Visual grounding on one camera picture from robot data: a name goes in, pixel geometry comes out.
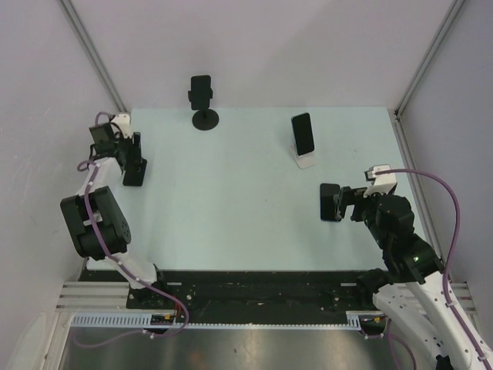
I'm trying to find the black round base phone stand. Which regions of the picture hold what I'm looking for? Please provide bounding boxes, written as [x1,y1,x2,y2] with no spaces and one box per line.
[188,89,220,131]

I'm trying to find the black folding phone stand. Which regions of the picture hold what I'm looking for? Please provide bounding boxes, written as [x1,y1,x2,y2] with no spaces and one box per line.
[122,158,147,187]

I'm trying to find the black phone on round stand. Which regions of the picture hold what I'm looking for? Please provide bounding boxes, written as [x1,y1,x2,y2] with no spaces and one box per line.
[188,75,213,110]

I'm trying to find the right aluminium frame post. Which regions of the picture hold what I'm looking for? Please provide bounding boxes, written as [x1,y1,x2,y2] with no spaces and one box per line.
[392,0,469,123]

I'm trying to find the aluminium frame post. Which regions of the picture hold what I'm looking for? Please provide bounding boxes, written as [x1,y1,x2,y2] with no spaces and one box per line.
[57,0,128,112]
[392,0,469,123]

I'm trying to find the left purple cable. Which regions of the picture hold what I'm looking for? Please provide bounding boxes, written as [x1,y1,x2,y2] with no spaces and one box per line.
[76,111,189,348]

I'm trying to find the purple cable loop under rail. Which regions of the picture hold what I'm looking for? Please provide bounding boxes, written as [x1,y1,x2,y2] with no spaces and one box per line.
[384,318,417,370]

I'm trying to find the white slotted cable duct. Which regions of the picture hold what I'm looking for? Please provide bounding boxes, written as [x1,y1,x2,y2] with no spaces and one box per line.
[71,311,384,331]

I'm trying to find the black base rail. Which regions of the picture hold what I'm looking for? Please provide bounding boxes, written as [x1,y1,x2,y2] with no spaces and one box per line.
[79,269,405,325]

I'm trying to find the left aluminium frame post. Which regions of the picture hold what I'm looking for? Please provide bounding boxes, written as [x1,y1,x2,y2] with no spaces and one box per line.
[57,0,128,112]

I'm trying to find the white folding phone stand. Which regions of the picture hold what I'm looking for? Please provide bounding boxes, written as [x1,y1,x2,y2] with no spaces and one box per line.
[290,143,316,170]

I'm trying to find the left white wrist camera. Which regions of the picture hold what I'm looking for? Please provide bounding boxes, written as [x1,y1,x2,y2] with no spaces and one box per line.
[110,113,133,139]

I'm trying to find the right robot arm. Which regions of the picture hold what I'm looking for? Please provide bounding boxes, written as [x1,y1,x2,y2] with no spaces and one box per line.
[327,186,492,369]

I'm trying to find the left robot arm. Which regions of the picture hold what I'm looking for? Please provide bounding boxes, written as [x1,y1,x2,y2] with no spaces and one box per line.
[60,122,170,308]

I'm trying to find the black phone blue edge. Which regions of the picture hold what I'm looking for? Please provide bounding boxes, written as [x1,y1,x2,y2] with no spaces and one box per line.
[320,183,340,222]

